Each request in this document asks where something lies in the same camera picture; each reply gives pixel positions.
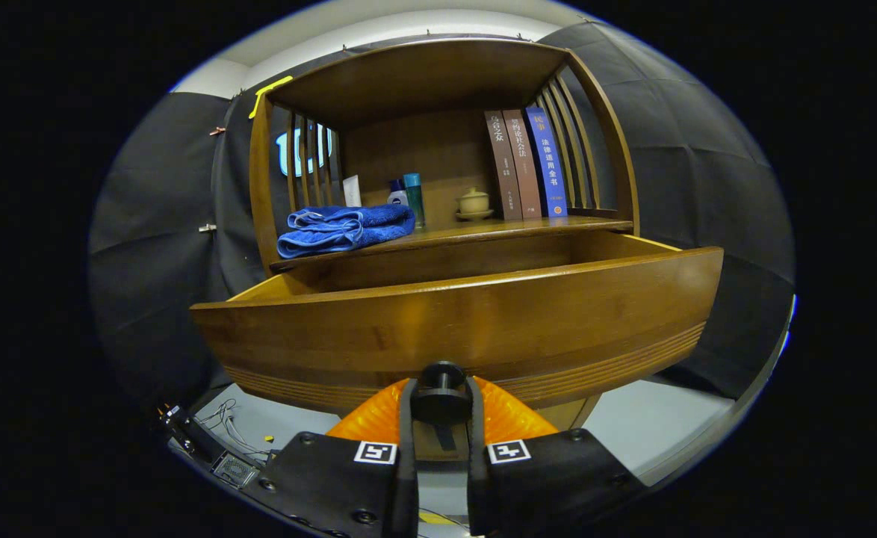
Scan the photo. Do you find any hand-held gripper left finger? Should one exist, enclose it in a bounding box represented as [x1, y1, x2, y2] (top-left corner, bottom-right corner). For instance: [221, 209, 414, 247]
[259, 376, 418, 538]

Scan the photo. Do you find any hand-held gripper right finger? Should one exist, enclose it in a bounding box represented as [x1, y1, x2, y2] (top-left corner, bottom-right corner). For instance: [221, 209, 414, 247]
[467, 376, 648, 538]

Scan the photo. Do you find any wooden countertop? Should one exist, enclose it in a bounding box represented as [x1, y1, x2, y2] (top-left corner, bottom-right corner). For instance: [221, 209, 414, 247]
[270, 215, 635, 271]

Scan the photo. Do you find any brown wooden cabinet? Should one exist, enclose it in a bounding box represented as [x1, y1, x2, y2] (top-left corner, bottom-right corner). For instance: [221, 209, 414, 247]
[248, 37, 642, 460]

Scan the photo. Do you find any folded blue towel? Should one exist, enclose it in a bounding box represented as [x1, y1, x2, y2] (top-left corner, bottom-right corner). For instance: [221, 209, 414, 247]
[277, 203, 417, 260]

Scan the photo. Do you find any teal bottle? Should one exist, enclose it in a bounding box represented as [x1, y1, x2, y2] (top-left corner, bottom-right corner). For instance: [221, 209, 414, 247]
[403, 173, 427, 230]

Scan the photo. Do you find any beige lidded teacup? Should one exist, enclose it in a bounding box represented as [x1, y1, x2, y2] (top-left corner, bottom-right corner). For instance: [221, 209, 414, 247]
[455, 187, 496, 222]

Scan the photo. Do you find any brown book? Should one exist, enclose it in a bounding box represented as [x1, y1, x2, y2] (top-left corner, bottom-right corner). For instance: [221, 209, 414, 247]
[502, 109, 543, 219]
[483, 111, 523, 222]

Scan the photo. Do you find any blue book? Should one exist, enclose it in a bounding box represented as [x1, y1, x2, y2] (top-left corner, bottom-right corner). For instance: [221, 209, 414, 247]
[524, 105, 569, 218]

